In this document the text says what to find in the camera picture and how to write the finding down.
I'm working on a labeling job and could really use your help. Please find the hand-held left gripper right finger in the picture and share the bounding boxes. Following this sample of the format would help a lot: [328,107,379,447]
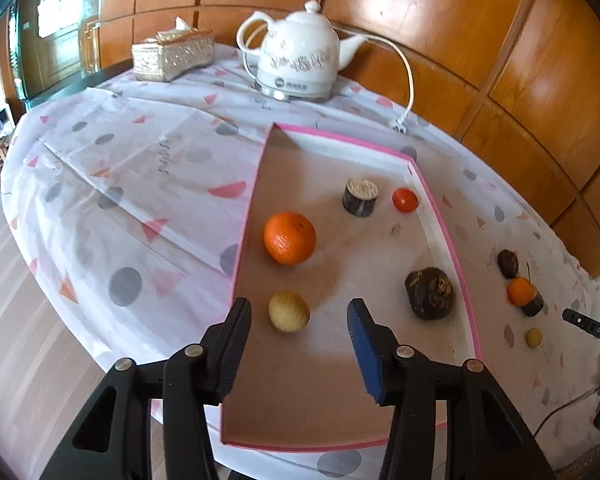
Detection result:
[346,298,556,480]

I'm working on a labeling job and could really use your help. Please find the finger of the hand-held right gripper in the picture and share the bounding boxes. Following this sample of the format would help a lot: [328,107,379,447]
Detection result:
[562,308,600,352]

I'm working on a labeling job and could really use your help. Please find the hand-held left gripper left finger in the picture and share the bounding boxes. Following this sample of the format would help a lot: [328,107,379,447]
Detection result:
[40,298,253,480]

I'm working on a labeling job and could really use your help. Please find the small potato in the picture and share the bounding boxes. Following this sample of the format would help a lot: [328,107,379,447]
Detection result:
[268,291,311,334]

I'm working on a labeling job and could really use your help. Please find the orange with stem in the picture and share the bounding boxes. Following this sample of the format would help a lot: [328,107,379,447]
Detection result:
[507,277,537,307]

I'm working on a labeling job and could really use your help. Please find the pink shallow tray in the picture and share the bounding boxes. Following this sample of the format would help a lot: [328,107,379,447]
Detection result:
[221,122,482,453]

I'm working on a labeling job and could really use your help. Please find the long dark lumpy root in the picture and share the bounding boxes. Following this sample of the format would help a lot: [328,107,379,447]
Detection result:
[404,267,455,320]

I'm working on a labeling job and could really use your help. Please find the round dark root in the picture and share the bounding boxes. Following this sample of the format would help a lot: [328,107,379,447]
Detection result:
[497,250,520,279]

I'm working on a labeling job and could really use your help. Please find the orange without stem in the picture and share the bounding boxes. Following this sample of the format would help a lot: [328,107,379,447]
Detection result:
[263,212,317,266]

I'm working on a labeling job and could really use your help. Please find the short dark-skinned root piece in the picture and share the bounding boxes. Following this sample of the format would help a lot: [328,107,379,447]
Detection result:
[342,178,380,219]

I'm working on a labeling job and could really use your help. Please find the red tomato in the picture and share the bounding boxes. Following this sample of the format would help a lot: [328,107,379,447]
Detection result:
[392,188,419,214]

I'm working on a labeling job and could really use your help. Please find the white patterned tablecloth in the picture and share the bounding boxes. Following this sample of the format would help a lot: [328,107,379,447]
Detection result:
[0,42,600,480]

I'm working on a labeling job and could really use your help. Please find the silver kettle base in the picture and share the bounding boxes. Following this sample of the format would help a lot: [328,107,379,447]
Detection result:
[254,77,334,104]

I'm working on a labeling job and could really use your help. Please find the gold embossed tissue box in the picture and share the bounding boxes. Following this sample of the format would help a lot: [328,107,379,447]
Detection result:
[131,17,216,84]

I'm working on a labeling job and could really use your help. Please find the dark round table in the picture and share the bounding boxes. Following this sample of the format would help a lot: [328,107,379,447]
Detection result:
[24,59,134,111]

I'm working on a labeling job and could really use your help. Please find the wooden door with glass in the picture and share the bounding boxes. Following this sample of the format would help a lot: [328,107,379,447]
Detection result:
[10,0,102,92]

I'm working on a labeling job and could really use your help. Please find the thin gripper cable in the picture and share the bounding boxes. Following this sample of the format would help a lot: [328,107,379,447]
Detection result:
[530,387,600,434]

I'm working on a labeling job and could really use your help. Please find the white kettle power cord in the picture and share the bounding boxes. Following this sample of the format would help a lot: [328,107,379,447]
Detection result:
[242,35,415,134]

